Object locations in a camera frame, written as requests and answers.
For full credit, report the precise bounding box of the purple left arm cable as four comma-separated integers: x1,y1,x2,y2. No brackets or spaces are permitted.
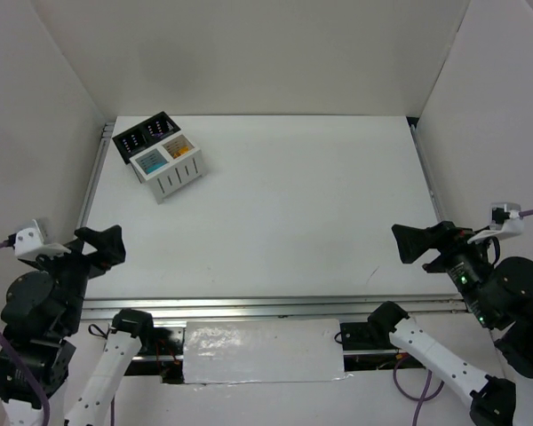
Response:
0,239,52,426

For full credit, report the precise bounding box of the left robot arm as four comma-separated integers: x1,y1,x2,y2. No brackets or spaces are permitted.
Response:
0,220,155,425

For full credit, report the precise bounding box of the aluminium table rail front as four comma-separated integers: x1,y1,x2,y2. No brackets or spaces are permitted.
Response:
82,295,466,323

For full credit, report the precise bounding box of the aluminium rail left side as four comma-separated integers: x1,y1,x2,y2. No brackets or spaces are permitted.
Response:
76,122,115,228

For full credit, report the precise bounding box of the aluminium rail right side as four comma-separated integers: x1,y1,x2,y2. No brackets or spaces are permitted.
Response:
406,116,443,220

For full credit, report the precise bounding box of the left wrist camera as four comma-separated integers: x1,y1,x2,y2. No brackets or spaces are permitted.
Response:
13,218,70,261

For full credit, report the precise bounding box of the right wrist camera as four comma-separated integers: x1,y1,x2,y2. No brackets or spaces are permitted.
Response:
467,201,524,244

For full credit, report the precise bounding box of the black slotted container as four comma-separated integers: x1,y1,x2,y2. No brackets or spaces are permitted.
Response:
112,111,180,165

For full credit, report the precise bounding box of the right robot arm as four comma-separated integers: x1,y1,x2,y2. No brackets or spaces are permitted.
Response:
368,219,533,425

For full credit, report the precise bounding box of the white slotted container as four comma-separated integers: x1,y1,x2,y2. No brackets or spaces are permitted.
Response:
131,131,208,204

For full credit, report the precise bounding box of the yellow rounded lego brick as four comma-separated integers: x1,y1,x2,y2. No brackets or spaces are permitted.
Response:
172,146,190,159

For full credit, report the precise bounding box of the white foam board front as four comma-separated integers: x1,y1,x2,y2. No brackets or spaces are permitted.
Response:
183,319,346,384

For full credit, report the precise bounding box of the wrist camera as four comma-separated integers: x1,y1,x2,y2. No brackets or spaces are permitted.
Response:
13,218,70,261
467,201,524,244

